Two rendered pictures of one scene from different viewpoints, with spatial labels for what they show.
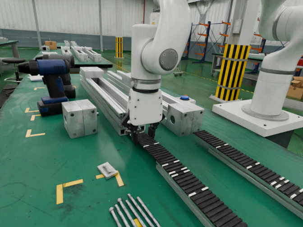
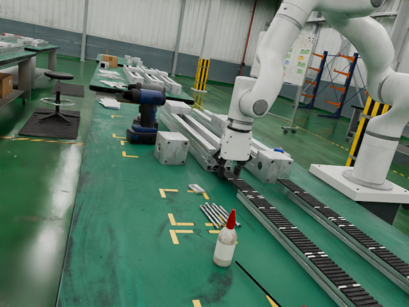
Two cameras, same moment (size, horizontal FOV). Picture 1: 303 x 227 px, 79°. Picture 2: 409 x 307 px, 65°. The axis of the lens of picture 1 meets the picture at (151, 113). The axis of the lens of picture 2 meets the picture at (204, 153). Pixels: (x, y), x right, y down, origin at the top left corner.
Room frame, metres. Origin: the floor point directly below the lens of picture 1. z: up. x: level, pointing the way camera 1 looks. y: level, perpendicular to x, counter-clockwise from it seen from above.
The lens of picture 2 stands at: (-0.52, -0.02, 1.16)
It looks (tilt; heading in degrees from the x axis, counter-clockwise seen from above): 16 degrees down; 7
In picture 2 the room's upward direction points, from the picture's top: 11 degrees clockwise
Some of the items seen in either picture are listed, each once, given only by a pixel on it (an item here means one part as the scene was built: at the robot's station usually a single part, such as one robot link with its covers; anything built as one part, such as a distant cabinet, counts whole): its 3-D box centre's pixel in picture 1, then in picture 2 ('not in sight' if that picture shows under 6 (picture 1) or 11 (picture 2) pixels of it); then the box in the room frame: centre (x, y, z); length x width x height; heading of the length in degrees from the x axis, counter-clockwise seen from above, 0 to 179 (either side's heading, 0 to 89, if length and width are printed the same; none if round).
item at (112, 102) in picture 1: (102, 92); (188, 131); (0.92, 0.26, 0.82); 0.80 x 0.10 x 0.09; 30
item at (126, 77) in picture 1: (135, 81); (226, 125); (1.02, 0.10, 0.87); 0.16 x 0.11 x 0.07; 30
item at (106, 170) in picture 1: (107, 170); (196, 189); (0.37, 0.10, 0.78); 0.05 x 0.03 x 0.01; 43
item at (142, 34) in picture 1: (148, 52); (245, 98); (0.50, 0.02, 1.06); 0.09 x 0.08 x 0.13; 27
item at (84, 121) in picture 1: (83, 117); (174, 148); (0.58, 0.24, 0.83); 0.11 x 0.10 x 0.10; 126
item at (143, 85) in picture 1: (144, 82); (238, 123); (0.51, 0.02, 0.98); 0.09 x 0.08 x 0.03; 120
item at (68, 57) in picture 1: (55, 76); (141, 106); (0.92, 0.50, 0.89); 0.20 x 0.08 x 0.22; 111
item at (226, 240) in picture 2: not in sight; (227, 236); (0.05, -0.02, 0.84); 0.04 x 0.04 x 0.12
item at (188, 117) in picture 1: (186, 117); (274, 167); (0.64, -0.14, 0.83); 0.12 x 0.09 x 0.10; 120
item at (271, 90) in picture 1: (269, 93); (374, 159); (0.78, -0.51, 0.91); 0.19 x 0.19 x 0.18
